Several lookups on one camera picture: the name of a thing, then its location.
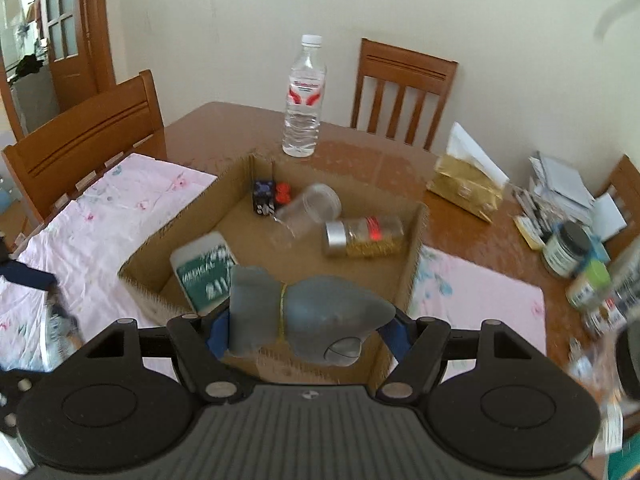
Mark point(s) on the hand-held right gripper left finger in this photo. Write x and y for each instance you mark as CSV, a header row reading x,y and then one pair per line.
x,y
216,334

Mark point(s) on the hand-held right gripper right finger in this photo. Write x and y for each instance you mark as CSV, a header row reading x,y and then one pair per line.
x,y
395,336

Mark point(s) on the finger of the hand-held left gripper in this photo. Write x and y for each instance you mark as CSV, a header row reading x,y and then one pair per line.
x,y
25,275
12,400

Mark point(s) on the printed tin can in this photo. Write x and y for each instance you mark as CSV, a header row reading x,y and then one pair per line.
x,y
62,325

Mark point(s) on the white green-label bottle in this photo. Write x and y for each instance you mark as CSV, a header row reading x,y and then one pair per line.
x,y
200,270

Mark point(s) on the grey toy figure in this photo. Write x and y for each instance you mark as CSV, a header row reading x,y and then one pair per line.
x,y
310,310

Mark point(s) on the yellow capsule bottle silver cap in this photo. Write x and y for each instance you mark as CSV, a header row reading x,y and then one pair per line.
x,y
370,240

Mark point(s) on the cardboard box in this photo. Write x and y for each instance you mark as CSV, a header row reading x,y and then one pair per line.
x,y
240,225

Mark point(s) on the black cube toy red buttons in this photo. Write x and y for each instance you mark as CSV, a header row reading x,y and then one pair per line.
x,y
262,200

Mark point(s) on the clear plastic jar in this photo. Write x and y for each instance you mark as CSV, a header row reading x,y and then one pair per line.
x,y
310,207

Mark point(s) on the pink floral cloth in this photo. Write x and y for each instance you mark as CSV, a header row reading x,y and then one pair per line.
x,y
100,220

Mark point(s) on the gold foil bag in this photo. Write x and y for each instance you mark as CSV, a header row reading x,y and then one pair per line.
x,y
465,187

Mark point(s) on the yellow notepad with pens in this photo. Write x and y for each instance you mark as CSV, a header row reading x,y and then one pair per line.
x,y
530,225

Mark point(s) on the glass jar black lid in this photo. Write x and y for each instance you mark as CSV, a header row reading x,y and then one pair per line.
x,y
565,250

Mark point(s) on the green lid jar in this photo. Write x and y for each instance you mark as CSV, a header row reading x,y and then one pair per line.
x,y
587,285

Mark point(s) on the white paper sheet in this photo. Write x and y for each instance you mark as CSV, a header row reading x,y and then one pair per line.
x,y
472,150

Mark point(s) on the dark cloth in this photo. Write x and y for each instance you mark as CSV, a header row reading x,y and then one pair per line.
x,y
30,66

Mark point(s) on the stack of papers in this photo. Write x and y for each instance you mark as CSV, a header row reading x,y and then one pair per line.
x,y
562,180

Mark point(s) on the clear plastic water bottle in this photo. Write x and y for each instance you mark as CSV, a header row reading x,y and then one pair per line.
x,y
302,110

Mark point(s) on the wooden door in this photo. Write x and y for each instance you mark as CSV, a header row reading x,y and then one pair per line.
x,y
75,35

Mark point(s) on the white envelope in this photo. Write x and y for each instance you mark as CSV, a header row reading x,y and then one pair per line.
x,y
610,217

